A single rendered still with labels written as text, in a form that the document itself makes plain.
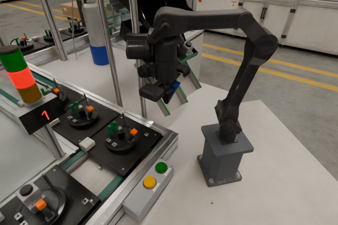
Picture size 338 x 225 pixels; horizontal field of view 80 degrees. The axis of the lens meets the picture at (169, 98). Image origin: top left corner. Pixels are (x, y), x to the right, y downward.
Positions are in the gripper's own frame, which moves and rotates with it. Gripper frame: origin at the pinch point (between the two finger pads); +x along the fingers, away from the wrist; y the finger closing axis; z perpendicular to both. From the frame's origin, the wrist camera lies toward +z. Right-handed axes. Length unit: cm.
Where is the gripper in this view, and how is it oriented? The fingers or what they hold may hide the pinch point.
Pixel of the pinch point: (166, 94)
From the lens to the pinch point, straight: 61.9
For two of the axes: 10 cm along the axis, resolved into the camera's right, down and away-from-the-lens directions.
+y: -5.5, 5.0, -6.7
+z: -8.4, -3.3, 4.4
